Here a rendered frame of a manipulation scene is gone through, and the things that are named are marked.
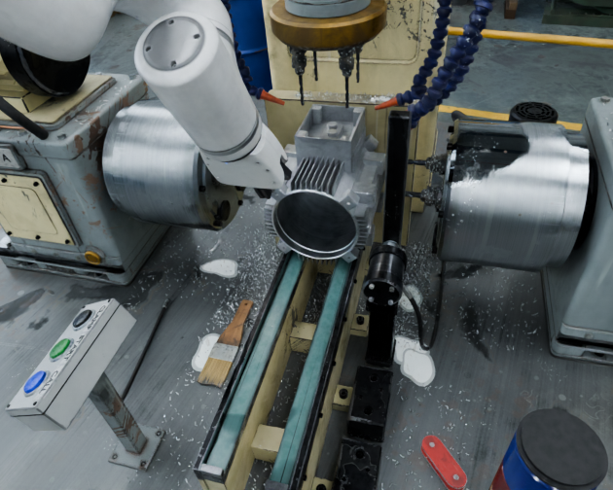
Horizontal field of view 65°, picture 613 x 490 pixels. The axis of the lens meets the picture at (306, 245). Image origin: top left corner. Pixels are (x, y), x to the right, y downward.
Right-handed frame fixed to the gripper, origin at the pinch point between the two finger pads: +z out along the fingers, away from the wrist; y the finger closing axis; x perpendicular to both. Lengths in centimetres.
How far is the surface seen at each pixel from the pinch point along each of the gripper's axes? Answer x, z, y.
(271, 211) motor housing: 0.0, 11.7, -1.8
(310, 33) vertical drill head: 19.5, -10.0, 5.5
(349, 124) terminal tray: 19.6, 14.1, 8.6
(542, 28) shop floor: 292, 302, 99
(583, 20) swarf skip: 301, 302, 131
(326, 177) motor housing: 5.4, 7.1, 7.7
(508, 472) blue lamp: -31, -23, 33
